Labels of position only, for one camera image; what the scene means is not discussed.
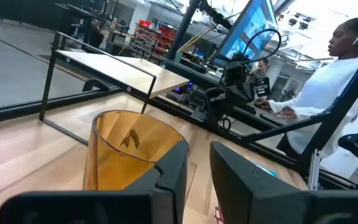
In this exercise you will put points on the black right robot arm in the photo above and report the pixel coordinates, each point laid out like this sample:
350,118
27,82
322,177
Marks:
211,115

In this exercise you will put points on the amber faceted plastic tumbler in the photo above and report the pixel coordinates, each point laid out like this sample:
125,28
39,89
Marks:
120,161

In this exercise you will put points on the black vertical post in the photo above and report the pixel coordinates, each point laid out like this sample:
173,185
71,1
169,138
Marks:
182,29

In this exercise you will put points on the black rig frame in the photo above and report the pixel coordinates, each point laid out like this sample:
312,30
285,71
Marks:
350,96

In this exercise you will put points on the parts bin rack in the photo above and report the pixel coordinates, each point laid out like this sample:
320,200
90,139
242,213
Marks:
154,40

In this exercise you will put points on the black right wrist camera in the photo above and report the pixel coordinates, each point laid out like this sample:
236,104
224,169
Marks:
235,73

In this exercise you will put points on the person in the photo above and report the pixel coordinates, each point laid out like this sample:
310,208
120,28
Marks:
261,70
325,90

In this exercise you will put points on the computer with purple lights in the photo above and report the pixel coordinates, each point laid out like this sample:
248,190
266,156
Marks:
183,88

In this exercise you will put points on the silver aluminium extrusion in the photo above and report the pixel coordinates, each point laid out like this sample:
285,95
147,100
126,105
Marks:
314,171

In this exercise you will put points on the black floor mat striped edge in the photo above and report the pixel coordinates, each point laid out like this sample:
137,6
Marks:
64,69

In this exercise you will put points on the wood shelf black metal frame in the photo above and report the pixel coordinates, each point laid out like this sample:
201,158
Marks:
120,71

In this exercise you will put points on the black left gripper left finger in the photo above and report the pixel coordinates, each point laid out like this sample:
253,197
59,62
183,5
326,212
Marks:
154,202

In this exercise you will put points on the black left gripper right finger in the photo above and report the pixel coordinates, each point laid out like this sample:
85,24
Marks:
259,199

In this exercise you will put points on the computer monitor blue screen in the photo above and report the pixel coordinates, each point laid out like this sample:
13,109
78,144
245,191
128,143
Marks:
247,28

